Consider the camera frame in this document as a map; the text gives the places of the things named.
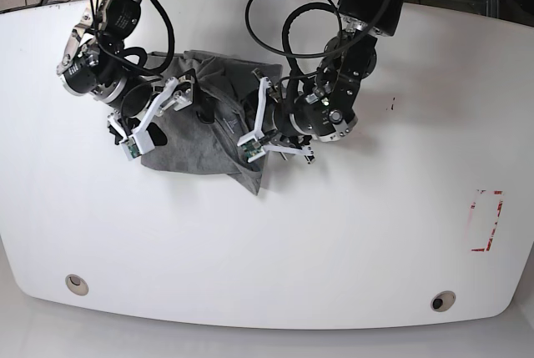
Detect left table cable grommet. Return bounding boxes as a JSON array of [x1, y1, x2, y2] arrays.
[[65, 275, 88, 296]]

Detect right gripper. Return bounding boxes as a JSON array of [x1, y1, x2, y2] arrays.
[[107, 69, 215, 147]]

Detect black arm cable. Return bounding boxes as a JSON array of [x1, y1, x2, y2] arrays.
[[81, 0, 175, 83], [244, 0, 401, 96]]

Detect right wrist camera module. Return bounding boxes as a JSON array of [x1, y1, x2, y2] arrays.
[[119, 131, 155, 161]]

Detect red tape rectangle marking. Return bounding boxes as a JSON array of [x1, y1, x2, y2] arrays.
[[467, 189, 504, 252]]

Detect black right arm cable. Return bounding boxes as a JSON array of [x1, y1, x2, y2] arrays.
[[81, 0, 175, 83]]

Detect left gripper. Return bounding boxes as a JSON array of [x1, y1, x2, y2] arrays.
[[240, 68, 315, 164]]

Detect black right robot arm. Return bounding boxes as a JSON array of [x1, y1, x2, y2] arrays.
[[57, 0, 214, 157]]

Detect grey t-shirt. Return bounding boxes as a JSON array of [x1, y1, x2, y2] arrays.
[[141, 50, 283, 195]]

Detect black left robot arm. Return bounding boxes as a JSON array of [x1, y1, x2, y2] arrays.
[[238, 0, 405, 162]]

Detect table cable grommet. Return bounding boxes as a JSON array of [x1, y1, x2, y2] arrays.
[[431, 290, 456, 312], [65, 275, 88, 296]]

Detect right table cable grommet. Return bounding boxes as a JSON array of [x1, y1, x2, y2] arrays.
[[431, 290, 456, 312]]

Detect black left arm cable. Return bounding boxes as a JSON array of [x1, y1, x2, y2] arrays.
[[244, 0, 401, 96]]

